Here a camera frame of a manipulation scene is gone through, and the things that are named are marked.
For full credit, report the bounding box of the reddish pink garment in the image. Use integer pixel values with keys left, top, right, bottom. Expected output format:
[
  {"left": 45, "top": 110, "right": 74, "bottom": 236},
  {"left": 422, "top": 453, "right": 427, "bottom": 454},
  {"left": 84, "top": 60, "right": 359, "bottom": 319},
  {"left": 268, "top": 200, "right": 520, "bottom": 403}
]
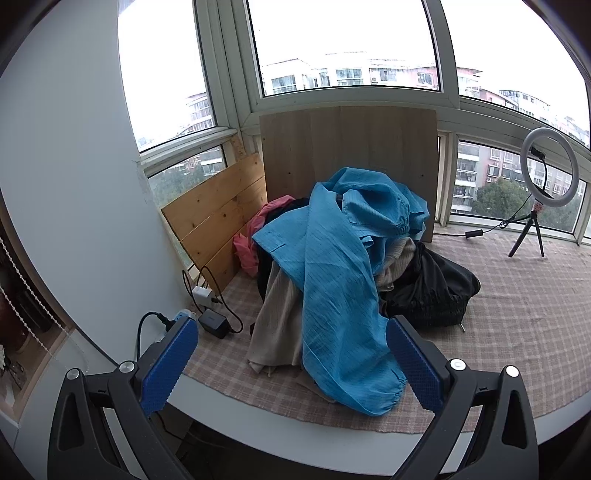
[{"left": 232, "top": 195, "right": 296, "bottom": 278}]

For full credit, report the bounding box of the black power cable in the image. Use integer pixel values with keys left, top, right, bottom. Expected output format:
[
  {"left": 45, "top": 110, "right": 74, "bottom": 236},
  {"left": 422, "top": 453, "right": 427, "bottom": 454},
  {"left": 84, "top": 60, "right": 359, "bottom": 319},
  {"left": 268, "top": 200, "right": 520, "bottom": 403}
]
[{"left": 136, "top": 311, "right": 175, "bottom": 365}]

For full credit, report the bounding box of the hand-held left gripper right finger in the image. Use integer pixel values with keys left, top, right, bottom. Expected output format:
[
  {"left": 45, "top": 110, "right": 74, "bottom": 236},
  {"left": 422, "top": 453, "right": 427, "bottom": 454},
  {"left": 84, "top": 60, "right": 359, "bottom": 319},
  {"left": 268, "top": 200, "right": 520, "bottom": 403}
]
[{"left": 385, "top": 315, "right": 541, "bottom": 480}]

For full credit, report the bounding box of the dark garment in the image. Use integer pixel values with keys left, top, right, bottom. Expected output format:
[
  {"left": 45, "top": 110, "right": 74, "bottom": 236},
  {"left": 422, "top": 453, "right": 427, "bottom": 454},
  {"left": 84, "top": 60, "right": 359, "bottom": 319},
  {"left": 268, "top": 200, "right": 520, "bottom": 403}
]
[{"left": 256, "top": 198, "right": 311, "bottom": 301}]

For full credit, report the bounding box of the black garment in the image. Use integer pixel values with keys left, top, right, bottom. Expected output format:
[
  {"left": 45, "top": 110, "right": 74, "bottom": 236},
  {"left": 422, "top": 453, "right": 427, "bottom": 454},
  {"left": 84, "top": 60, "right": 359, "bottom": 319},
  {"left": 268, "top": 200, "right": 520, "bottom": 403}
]
[{"left": 381, "top": 242, "right": 482, "bottom": 329}]

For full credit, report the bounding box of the pine wood panel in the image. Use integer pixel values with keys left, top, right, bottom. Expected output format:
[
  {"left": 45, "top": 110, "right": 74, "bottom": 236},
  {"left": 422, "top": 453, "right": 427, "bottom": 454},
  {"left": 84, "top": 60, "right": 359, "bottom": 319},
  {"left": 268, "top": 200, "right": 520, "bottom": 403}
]
[{"left": 161, "top": 152, "right": 269, "bottom": 294}]

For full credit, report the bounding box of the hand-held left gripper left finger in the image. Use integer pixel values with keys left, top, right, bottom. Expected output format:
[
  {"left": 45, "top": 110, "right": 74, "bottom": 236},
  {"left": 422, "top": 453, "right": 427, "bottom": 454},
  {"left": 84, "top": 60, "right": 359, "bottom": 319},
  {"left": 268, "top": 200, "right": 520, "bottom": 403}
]
[{"left": 47, "top": 316, "right": 199, "bottom": 480}]

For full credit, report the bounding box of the white power adapter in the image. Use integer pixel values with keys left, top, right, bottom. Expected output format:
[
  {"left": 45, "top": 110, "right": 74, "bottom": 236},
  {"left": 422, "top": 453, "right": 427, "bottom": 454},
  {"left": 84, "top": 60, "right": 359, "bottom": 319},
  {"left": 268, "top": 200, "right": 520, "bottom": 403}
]
[{"left": 191, "top": 285, "right": 218, "bottom": 308}]

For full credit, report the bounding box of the black tripod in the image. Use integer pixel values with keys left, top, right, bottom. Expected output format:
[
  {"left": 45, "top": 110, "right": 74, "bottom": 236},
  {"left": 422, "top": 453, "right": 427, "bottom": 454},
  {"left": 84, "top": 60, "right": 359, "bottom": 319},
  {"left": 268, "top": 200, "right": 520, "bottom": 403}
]
[{"left": 508, "top": 203, "right": 546, "bottom": 258}]

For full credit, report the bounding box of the cream knitted garment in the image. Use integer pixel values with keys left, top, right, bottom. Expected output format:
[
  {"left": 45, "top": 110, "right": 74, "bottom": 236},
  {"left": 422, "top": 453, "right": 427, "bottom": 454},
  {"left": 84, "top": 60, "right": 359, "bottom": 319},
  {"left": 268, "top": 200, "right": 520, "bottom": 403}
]
[{"left": 373, "top": 236, "right": 419, "bottom": 292}]

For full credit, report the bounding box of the beige garment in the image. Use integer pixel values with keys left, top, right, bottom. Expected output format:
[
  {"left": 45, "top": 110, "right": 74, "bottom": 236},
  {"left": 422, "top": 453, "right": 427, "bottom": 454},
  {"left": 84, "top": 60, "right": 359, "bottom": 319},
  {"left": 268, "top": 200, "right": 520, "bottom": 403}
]
[{"left": 247, "top": 263, "right": 308, "bottom": 374}]

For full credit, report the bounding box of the light plywood board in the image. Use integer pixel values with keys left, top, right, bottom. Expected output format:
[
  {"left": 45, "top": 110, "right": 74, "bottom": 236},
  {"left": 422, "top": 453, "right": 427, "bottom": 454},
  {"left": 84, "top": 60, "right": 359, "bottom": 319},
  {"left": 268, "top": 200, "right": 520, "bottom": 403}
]
[{"left": 259, "top": 106, "right": 439, "bottom": 243}]

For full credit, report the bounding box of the blue striped jacket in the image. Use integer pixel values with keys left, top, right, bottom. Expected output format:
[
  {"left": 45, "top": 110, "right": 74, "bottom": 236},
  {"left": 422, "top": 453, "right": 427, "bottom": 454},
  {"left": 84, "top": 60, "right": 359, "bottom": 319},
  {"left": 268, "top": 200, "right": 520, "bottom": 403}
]
[{"left": 252, "top": 167, "right": 430, "bottom": 417}]

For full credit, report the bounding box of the pink plaid mat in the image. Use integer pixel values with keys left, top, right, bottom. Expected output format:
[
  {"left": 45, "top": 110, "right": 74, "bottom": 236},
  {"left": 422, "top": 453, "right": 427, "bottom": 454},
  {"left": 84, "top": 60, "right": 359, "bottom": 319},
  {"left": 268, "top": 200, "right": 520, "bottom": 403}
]
[{"left": 182, "top": 226, "right": 591, "bottom": 435}]

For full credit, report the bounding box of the white ring light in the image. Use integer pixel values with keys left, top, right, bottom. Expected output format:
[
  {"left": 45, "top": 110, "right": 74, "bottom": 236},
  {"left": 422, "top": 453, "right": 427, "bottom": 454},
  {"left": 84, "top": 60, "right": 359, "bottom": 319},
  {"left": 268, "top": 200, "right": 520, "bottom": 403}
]
[{"left": 520, "top": 127, "right": 580, "bottom": 204}]

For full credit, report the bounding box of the black charger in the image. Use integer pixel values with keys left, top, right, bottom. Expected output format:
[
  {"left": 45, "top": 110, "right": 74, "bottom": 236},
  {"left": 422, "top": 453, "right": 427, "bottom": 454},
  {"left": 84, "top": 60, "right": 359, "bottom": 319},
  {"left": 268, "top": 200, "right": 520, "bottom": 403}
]
[{"left": 198, "top": 310, "right": 230, "bottom": 340}]

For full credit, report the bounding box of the black cable with inline switch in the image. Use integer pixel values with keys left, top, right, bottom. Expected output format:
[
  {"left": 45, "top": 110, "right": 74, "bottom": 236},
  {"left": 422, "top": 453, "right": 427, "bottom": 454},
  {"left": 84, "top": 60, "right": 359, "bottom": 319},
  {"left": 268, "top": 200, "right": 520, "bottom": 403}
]
[{"left": 434, "top": 185, "right": 536, "bottom": 240}]

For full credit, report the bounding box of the white window frame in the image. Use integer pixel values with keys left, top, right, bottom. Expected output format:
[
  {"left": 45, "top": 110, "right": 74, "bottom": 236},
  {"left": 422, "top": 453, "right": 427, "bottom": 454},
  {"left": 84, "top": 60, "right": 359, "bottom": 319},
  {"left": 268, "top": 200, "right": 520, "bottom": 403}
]
[{"left": 115, "top": 0, "right": 591, "bottom": 245}]

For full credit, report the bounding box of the wooden shelf unit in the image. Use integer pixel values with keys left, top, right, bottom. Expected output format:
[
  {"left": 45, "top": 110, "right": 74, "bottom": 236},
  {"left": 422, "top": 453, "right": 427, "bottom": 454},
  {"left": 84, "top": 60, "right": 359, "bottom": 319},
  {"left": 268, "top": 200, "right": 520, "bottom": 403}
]
[{"left": 0, "top": 222, "right": 77, "bottom": 423}]

